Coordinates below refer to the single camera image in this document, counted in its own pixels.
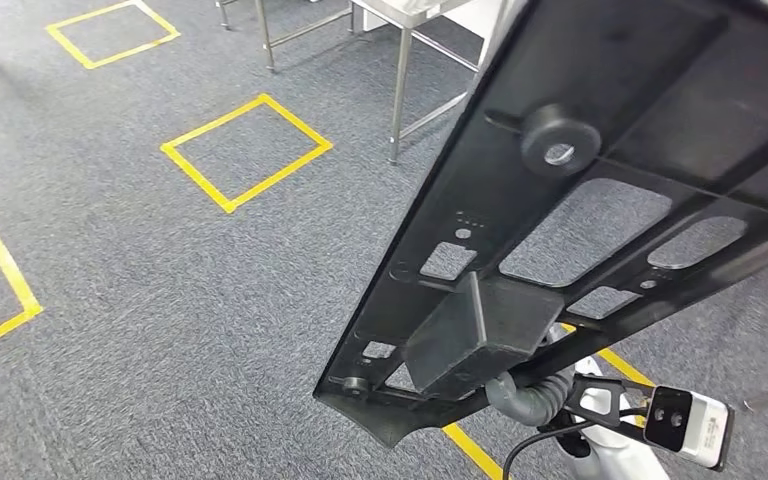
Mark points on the black plastic plate frame part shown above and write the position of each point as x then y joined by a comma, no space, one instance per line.
589,66

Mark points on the pale wrist camera black mount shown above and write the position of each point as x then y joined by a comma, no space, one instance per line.
705,430

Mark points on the stainless steel workbench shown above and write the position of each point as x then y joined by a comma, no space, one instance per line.
400,99

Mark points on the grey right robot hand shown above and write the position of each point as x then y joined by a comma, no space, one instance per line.
530,404

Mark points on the white topped steel table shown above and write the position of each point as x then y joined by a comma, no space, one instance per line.
265,33

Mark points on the yellow floor tape square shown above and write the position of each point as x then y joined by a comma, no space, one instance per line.
473,454

